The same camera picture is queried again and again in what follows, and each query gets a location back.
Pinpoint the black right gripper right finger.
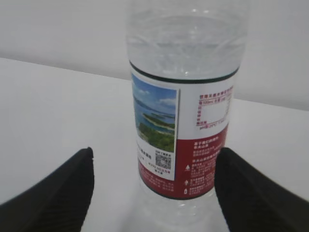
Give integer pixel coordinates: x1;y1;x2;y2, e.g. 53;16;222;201
214;147;309;232

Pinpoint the clear plastic water bottle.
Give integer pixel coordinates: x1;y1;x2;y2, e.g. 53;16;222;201
126;0;250;232

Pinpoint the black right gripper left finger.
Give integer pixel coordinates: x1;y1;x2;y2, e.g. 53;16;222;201
0;147;94;232

